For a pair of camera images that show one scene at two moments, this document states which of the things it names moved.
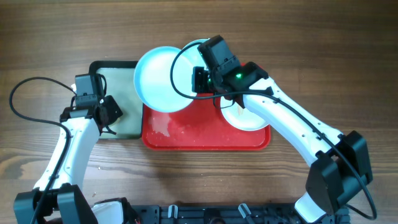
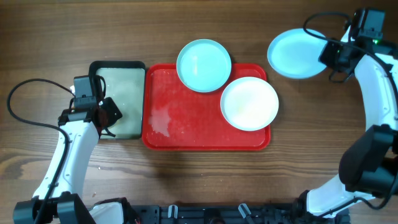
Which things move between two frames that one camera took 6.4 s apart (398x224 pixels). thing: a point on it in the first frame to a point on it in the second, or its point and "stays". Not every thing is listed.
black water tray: (119, 79) stays
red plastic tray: (198, 127) stays
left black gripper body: (114, 113) stays
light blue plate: (152, 80) to (295, 54)
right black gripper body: (203, 81) to (331, 56)
